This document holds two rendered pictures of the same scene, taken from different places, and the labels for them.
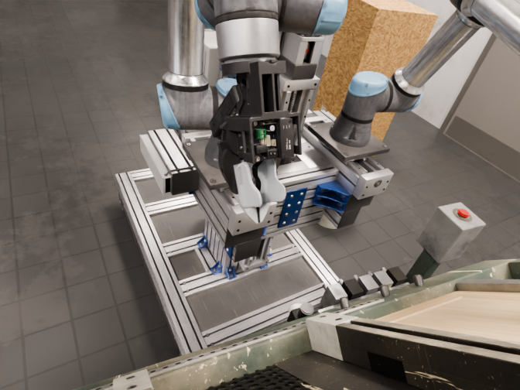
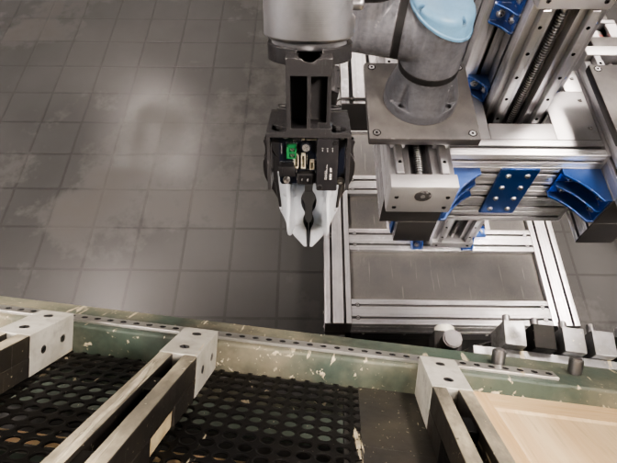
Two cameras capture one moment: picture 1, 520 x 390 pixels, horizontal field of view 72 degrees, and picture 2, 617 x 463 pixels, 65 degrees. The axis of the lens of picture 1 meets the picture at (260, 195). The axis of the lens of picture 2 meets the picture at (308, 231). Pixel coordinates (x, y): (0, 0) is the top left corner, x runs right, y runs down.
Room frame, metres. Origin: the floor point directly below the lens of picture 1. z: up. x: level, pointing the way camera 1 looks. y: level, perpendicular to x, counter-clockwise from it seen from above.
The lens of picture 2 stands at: (0.16, -0.16, 1.77)
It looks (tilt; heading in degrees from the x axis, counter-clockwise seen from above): 59 degrees down; 38
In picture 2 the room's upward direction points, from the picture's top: straight up
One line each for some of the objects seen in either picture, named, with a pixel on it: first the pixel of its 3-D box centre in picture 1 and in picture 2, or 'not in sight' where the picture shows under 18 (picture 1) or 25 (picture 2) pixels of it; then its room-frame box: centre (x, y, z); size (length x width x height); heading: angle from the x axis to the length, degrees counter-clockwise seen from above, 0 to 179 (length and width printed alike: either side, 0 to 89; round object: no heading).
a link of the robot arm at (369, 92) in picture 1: (366, 94); not in sight; (1.21, -0.28, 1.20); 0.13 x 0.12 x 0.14; 117
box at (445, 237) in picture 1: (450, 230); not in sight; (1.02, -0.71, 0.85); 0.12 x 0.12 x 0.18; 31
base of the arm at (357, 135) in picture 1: (353, 124); not in sight; (1.21, -0.28, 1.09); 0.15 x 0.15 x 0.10
